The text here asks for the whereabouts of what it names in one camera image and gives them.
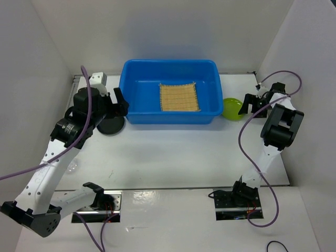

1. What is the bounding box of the green plastic plate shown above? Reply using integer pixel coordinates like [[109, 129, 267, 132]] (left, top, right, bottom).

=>
[[222, 98, 244, 121]]

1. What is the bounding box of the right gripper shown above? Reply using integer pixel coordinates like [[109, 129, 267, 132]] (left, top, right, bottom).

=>
[[238, 93, 272, 118]]

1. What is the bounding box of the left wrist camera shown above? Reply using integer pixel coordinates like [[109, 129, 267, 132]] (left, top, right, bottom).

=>
[[89, 72, 108, 95]]

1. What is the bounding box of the blue plastic bin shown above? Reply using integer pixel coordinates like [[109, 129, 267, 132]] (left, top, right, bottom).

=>
[[119, 59, 224, 124]]

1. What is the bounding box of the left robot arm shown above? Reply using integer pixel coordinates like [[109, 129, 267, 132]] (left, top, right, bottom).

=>
[[1, 88, 129, 237]]

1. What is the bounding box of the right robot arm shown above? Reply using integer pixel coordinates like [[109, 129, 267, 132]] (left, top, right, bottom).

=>
[[230, 82, 304, 207]]

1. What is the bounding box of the black round plate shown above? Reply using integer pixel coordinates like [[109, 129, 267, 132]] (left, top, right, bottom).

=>
[[97, 117, 125, 135]]

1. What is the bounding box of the black cable loop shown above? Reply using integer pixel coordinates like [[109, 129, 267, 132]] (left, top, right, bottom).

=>
[[267, 240, 289, 252]]

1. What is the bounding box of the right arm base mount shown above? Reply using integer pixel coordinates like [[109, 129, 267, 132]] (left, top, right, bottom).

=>
[[208, 190, 264, 221]]

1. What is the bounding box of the bamboo placemat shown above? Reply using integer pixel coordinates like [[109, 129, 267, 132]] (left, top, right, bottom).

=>
[[160, 82, 200, 112]]

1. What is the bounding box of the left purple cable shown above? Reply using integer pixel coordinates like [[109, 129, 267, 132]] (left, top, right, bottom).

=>
[[0, 65, 116, 252]]

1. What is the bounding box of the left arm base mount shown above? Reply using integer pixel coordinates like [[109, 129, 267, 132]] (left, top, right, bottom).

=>
[[76, 190, 122, 223]]

